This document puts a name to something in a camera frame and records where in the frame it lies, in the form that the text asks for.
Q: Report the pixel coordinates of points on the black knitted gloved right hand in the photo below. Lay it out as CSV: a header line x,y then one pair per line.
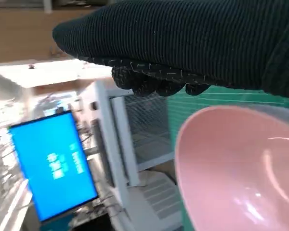
x,y
183,43

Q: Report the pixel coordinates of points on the pink bowl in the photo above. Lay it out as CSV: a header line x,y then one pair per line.
x,y
231,168

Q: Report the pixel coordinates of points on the green cutting mat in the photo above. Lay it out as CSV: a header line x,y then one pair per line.
x,y
231,96

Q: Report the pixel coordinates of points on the white mesh cabinet louvred side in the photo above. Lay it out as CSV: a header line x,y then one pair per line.
x,y
147,125

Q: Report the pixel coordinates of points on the monitor with blue screen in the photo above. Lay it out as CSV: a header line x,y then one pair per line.
x,y
50,163

